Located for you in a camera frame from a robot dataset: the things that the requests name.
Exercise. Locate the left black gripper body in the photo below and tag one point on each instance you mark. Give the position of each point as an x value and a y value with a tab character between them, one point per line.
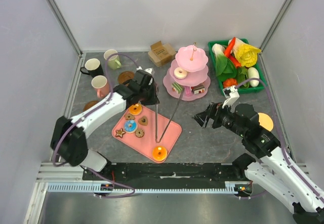
148	95

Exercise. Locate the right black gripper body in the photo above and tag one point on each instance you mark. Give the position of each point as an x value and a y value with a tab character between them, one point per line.
222	116

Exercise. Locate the green layered cake slice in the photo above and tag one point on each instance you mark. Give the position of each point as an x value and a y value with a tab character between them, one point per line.
177	88

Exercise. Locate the small orange glazed donut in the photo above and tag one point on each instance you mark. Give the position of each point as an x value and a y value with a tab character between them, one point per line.
159	153

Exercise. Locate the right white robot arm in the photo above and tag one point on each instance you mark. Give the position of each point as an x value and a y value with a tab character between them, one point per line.
267	163

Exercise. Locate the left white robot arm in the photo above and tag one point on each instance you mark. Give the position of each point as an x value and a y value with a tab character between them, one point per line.
69	140

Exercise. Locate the large orange glazed donut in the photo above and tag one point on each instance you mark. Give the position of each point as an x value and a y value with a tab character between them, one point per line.
135	109

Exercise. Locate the brown saucer upper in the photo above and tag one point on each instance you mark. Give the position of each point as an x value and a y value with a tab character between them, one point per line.
125	77

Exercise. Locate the brown saucer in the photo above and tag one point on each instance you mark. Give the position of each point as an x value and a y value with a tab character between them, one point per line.
90	105
125	77

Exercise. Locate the heart shaped cookie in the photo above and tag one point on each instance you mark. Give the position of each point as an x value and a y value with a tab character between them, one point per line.
143	121

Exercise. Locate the chocolate cake slice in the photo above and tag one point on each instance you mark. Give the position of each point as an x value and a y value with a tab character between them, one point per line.
198	89

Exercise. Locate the orange pumpkin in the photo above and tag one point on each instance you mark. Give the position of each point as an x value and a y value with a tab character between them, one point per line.
230	82

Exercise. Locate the green mug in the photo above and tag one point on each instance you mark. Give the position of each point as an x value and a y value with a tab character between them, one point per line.
112	59

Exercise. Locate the blue glazed donut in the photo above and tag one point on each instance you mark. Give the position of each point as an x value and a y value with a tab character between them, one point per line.
130	126

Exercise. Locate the cardboard box stack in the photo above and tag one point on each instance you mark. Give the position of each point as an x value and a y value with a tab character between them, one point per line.
161	54

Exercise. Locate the pink layered cake slice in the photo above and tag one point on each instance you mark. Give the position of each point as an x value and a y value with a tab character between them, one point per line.
188	91

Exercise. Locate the pink serving tray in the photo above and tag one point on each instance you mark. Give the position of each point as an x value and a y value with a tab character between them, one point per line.
164	133

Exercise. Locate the pink mug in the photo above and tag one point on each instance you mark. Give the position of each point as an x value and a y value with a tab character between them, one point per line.
101	85

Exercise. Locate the small chocolate nut donut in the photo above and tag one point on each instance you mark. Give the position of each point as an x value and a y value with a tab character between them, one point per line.
139	133

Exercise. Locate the yellow round sponge cake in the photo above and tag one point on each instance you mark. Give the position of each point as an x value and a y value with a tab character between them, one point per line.
265	121

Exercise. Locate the pink three tier stand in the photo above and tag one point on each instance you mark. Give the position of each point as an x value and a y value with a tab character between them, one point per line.
195	61

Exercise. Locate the spinach leaves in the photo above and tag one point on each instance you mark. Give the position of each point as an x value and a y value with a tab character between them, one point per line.
242	75

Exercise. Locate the green bok choy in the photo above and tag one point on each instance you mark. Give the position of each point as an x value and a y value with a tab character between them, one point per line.
224	67

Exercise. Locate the star shaped cookie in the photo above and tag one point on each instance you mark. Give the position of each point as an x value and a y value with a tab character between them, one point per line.
119	133

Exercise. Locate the white eggplant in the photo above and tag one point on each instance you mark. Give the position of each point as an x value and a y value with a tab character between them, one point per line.
253	73

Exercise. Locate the black mug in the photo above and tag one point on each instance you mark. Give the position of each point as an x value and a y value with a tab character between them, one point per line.
92	68

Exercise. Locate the brown saucer lower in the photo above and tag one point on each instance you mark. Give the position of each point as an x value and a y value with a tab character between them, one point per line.
90	105

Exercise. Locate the red chili pepper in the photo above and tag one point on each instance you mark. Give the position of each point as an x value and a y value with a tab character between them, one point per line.
230	46

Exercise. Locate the yellow napa cabbage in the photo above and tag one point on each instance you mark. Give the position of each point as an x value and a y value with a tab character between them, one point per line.
245	53

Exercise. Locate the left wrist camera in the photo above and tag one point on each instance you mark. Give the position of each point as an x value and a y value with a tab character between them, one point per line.
148	70

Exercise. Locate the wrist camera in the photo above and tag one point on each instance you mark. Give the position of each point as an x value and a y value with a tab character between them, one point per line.
148	70
231	95

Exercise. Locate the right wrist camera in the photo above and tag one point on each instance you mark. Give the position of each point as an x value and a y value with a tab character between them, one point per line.
231	95

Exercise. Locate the white cable duct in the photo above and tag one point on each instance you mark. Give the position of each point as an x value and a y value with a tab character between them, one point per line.
100	187

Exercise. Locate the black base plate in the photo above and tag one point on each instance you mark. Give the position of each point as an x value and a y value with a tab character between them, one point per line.
173	174

